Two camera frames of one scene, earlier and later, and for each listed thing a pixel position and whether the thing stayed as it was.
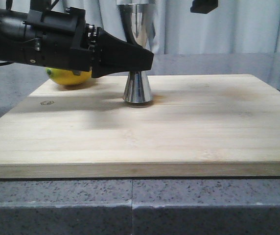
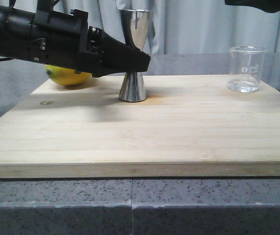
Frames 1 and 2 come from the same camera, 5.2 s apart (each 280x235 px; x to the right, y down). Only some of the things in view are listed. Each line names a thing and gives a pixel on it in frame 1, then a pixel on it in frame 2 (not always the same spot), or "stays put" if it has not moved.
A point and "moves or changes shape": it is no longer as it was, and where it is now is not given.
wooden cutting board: x=196 y=126 stays put
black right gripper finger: x=203 y=6 to x=271 y=6
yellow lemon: x=66 y=77 stays put
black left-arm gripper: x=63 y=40 stays put
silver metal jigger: x=136 y=19 moves or changes shape
